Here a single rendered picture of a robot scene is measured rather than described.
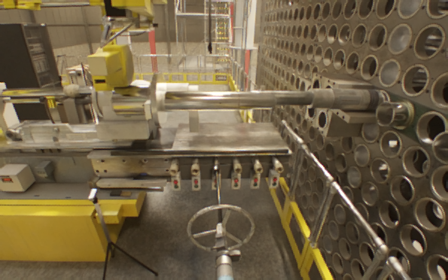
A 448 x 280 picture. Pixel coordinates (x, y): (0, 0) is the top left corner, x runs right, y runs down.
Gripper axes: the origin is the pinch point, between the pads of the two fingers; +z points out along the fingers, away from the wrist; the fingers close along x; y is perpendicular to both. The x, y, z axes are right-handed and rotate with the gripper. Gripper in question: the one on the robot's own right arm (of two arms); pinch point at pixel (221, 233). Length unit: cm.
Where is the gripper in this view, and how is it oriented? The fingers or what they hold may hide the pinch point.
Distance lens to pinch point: 134.0
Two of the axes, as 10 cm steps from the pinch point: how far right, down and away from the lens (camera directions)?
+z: -0.7, -4.6, 8.9
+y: -9.7, 2.5, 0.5
